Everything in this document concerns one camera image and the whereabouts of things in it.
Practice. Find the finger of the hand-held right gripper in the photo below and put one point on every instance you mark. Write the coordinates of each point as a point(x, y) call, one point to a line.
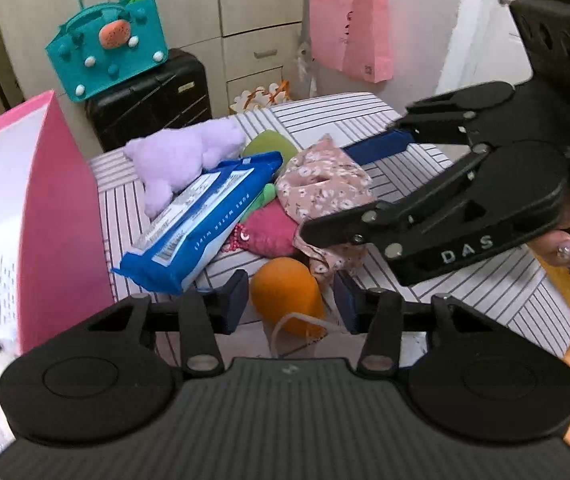
point(380, 147)
point(345, 225)

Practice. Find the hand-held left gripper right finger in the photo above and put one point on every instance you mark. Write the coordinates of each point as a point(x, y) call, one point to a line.
point(348, 305)

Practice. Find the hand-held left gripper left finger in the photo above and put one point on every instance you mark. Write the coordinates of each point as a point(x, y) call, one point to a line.
point(234, 301)

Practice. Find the pink floral cloth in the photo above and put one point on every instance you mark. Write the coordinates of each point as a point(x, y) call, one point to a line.
point(322, 180)

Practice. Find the orange plush toy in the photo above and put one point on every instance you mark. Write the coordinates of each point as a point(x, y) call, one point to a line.
point(285, 295)

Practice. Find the magenta fabric pouch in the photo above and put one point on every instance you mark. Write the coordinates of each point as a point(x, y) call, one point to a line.
point(270, 232)

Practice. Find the blue wet wipes pack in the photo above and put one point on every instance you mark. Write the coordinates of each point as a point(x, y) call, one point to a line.
point(200, 220)

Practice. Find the green plush toy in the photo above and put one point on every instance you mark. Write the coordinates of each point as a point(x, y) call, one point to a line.
point(270, 142)

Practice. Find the purple plush toy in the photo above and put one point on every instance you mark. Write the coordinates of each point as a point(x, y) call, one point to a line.
point(185, 152)

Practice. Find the pink cardboard box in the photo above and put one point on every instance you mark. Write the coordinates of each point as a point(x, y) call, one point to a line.
point(60, 220)

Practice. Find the person's right hand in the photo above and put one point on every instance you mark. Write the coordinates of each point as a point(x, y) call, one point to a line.
point(567, 252)

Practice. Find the striped tablecloth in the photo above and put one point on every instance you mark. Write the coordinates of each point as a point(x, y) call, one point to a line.
point(325, 115)

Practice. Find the clear plastic bag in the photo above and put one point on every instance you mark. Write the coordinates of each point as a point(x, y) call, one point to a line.
point(305, 67)

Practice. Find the pink paper bag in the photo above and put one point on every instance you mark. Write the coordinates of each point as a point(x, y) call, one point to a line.
point(352, 35)

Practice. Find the colourful flower gift bag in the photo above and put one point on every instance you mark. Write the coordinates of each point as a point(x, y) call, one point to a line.
point(260, 96)

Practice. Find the beige wardrobe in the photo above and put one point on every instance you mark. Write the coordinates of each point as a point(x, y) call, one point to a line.
point(245, 5)

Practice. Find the black suitcase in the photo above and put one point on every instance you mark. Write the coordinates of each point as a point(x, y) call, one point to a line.
point(150, 102)

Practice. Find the teal felt tote bag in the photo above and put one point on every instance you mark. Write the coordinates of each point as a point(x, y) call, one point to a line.
point(110, 55)

